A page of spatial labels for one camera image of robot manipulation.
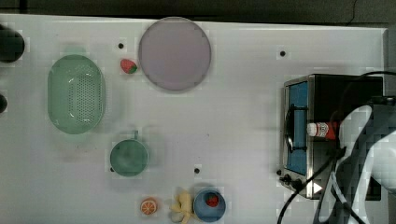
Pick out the small black round object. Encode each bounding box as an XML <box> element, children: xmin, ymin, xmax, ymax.
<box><xmin>0</xmin><ymin>94</ymin><xmax>7</xmax><ymax>113</ymax></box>

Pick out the red ketchup bottle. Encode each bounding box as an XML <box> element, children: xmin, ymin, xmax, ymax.
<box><xmin>306</xmin><ymin>121</ymin><xmax>339</xmax><ymax>140</ymax></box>

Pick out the black round container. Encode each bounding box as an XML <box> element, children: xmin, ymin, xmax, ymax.
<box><xmin>0</xmin><ymin>25</ymin><xmax>25</xmax><ymax>63</ymax></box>

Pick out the red toy strawberry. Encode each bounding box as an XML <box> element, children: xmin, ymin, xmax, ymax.
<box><xmin>120</xmin><ymin>59</ymin><xmax>137</xmax><ymax>74</ymax></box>

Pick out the pink round plate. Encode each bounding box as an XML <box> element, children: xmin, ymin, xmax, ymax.
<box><xmin>138</xmin><ymin>17</ymin><xmax>211</xmax><ymax>91</ymax></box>

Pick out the orange slice toy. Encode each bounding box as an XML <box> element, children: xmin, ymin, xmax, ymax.
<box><xmin>140</xmin><ymin>198</ymin><xmax>158</xmax><ymax>216</ymax></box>

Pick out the green mug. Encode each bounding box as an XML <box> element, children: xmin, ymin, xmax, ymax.
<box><xmin>109</xmin><ymin>131</ymin><xmax>149</xmax><ymax>177</ymax></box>

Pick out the small strawberry in bowl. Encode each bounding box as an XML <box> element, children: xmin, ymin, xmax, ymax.
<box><xmin>205</xmin><ymin>194</ymin><xmax>219</xmax><ymax>207</ymax></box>

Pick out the green perforated colander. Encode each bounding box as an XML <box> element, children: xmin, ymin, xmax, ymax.
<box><xmin>48</xmin><ymin>54</ymin><xmax>106</xmax><ymax>134</ymax></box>

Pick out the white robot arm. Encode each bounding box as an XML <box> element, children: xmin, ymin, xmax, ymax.
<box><xmin>313</xmin><ymin>96</ymin><xmax>395</xmax><ymax>224</ymax></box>

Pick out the blue bowl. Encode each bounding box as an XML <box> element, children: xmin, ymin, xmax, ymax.
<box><xmin>192</xmin><ymin>188</ymin><xmax>227</xmax><ymax>222</ymax></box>

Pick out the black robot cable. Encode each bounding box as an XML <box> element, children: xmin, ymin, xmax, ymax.
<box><xmin>276</xmin><ymin>70</ymin><xmax>396</xmax><ymax>224</ymax></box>

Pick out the yellow peeled banana toy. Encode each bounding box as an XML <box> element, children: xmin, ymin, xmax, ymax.
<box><xmin>170</xmin><ymin>190</ymin><xmax>193</xmax><ymax>224</ymax></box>

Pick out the black toaster oven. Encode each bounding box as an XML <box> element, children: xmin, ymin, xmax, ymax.
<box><xmin>277</xmin><ymin>74</ymin><xmax>383</xmax><ymax>200</ymax></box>

